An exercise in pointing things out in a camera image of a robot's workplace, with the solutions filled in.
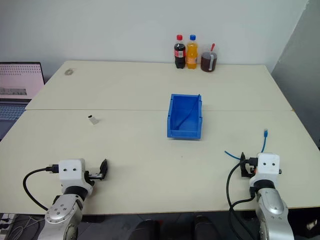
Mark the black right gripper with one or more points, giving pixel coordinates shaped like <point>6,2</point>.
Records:
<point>251,165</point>

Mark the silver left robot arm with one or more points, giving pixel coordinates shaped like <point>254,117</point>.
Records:
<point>62,212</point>

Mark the clear jar of dark liquid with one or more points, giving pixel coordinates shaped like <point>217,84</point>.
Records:
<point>207,62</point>

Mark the orange soda bottle blue cap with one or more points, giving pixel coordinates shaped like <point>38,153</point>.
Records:
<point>192,55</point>

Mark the small white black object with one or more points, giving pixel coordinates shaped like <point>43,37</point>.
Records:
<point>93,120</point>

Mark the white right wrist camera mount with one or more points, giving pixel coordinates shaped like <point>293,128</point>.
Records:
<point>267,167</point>

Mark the open laptop computer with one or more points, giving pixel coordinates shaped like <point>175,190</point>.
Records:
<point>17,80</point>

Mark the grey partition panel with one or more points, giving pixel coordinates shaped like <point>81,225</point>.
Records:
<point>300,75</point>

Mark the cola bottle red cap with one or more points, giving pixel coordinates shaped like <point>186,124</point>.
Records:
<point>179,53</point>

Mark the blue plastic storage bin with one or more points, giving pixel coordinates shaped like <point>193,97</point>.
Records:
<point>185,117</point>

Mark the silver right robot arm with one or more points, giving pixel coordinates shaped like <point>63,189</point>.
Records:
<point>272,212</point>

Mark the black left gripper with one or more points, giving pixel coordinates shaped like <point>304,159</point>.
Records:
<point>95,176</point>

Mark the white power strip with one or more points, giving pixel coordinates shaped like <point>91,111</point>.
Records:
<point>6,222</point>

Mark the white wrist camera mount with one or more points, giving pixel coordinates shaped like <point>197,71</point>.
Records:
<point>71,172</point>
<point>267,167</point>

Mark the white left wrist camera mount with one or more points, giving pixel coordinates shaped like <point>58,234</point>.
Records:
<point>71,172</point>

